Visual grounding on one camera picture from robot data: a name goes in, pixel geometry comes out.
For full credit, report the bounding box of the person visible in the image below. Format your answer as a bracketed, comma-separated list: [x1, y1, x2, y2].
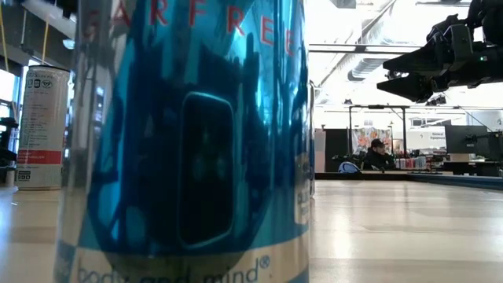
[363, 138, 396, 171]

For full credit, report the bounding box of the black partition panel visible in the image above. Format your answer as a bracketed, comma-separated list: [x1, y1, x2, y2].
[324, 127, 351, 173]

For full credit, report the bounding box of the black aluminium rig frame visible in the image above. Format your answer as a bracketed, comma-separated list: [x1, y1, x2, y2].
[314, 171, 503, 193]

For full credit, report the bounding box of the pale pink panel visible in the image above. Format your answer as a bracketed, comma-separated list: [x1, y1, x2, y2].
[314, 128, 326, 174]

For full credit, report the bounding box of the black metal gantry frame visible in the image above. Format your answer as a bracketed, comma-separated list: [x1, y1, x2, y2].
[347, 104, 410, 158]

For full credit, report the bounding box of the dark office desk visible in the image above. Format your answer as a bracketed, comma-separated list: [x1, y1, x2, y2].
[442, 159, 503, 177]

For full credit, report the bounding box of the white blue rounded device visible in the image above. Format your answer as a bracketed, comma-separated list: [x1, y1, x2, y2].
[338, 160, 361, 175]

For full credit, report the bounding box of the row of pink boxes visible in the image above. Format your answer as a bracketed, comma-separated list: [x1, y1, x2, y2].
[395, 156, 428, 171]

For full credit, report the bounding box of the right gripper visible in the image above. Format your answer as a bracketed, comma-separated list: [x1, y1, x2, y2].
[376, 24, 475, 103]

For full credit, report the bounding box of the floral print curtain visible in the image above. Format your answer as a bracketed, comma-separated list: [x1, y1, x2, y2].
[352, 127, 393, 156]

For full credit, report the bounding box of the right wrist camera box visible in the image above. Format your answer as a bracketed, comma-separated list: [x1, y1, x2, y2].
[426, 13, 461, 42]

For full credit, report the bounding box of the white printed wall sign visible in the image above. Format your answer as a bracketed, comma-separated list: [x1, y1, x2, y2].
[406, 126, 448, 151]

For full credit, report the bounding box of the ceiling air duct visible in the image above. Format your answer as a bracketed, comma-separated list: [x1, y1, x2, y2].
[347, 57, 390, 83]

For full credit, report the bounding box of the black equipment stand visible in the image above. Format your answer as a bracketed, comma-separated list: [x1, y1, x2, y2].
[0, 116, 20, 168]

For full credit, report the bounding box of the grey cylindrical leg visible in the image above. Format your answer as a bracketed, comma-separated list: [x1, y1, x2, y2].
[3, 167, 17, 188]

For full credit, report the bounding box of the white can red stripe label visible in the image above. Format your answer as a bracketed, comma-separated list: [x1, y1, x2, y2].
[15, 64, 72, 192]

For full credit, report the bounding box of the overhead horizontal metal rail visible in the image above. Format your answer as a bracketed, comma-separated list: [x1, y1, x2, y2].
[308, 42, 425, 55]

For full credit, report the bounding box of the black computer monitor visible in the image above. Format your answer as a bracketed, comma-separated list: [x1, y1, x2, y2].
[445, 125, 489, 155]

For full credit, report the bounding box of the blue beverage can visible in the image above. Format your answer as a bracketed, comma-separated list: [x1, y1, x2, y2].
[53, 0, 311, 283]

